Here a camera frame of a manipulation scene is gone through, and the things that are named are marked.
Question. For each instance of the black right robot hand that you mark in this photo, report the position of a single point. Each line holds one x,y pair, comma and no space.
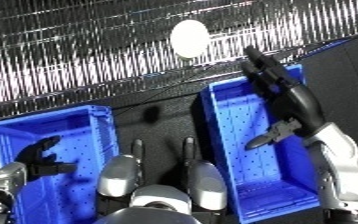
297,103

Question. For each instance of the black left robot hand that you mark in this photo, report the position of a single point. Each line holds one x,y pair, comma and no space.
33,160

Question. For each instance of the pale right robot arm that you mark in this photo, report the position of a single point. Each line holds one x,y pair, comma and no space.
338,160

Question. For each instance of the green-banded white paper cup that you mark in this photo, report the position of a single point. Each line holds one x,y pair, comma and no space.
189,38

